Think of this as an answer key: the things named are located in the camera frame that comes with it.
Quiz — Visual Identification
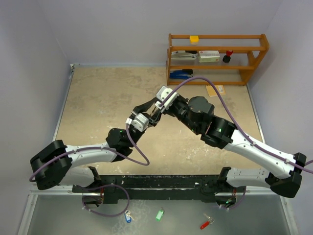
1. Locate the white and red box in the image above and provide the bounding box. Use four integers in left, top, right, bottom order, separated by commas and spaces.
198, 50, 220, 63

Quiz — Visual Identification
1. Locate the aluminium table frame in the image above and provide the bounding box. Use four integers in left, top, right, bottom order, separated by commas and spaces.
19, 66, 299, 235

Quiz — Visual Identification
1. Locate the wooden shelf rack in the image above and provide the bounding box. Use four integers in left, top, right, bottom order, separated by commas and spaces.
166, 34, 269, 85

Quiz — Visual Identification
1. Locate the green key tag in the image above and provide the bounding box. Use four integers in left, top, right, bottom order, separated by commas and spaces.
156, 209, 164, 222

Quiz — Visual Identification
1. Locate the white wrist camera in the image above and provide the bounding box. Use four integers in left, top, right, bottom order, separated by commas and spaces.
126, 112, 149, 132
155, 86, 179, 112

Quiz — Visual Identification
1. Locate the large metal keyring with clips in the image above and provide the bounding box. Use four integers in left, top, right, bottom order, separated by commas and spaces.
151, 104, 161, 118

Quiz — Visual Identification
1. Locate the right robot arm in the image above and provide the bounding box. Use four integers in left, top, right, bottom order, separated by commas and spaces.
161, 92, 306, 198

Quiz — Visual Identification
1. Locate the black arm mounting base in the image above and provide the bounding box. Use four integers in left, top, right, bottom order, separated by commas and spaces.
72, 175, 245, 204

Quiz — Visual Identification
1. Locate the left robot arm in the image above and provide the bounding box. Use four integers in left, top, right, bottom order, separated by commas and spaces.
29, 98, 164, 192

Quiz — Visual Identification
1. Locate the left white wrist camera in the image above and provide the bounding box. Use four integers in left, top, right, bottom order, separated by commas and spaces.
126, 112, 149, 132

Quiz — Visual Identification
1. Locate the key with blue tag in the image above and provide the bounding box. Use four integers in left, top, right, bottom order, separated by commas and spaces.
124, 210, 134, 223

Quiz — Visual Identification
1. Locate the yellow box on shelf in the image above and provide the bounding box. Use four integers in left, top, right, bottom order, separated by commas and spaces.
189, 35, 199, 45

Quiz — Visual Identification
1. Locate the brown envelope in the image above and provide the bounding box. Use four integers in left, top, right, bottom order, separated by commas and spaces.
206, 85, 225, 97

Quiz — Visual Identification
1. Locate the blue stapler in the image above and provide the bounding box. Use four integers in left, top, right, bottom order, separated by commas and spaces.
169, 69, 193, 80

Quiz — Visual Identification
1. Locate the red and black stamp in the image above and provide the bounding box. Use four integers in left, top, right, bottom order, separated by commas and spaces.
223, 50, 233, 63

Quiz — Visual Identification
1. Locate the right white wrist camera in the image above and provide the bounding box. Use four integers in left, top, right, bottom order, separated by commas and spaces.
155, 86, 179, 112

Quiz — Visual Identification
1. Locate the key with red tag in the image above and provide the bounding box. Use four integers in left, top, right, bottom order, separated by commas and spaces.
200, 213, 214, 230

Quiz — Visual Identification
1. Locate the grey stapler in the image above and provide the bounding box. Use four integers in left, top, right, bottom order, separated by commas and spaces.
171, 50, 198, 60

